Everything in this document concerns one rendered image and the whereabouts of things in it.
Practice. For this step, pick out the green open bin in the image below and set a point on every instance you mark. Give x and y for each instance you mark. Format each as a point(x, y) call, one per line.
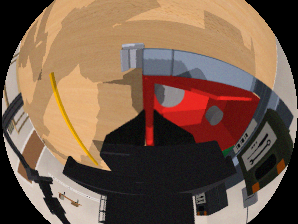
point(227, 150)

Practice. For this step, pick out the grey metal shelf rack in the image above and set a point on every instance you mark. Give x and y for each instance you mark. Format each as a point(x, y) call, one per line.
point(179, 63)

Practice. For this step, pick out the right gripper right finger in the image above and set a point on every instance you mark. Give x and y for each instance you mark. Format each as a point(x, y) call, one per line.
point(168, 132)

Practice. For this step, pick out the grey disc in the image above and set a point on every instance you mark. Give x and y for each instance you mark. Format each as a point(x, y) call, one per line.
point(168, 96)
point(214, 115)

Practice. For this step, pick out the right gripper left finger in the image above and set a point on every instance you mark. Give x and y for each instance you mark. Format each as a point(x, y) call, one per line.
point(130, 132)

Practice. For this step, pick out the yellow bar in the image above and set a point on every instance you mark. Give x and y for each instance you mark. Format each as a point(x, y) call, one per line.
point(56, 94)

